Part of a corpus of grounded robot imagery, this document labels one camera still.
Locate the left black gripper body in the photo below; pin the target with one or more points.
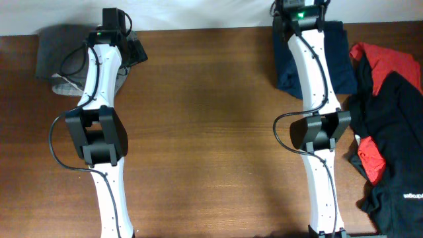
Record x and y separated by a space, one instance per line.
136 53

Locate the dark blue shorts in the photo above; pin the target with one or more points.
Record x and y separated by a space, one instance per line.
337 56

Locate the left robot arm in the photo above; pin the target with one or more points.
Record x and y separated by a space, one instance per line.
98 134

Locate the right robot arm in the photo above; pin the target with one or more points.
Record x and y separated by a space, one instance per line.
321 121

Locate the grey folded shorts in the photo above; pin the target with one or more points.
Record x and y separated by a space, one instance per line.
62 60

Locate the red garment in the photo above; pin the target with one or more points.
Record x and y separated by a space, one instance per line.
375 64

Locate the black garment with logo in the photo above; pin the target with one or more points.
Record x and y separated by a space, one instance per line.
393 119

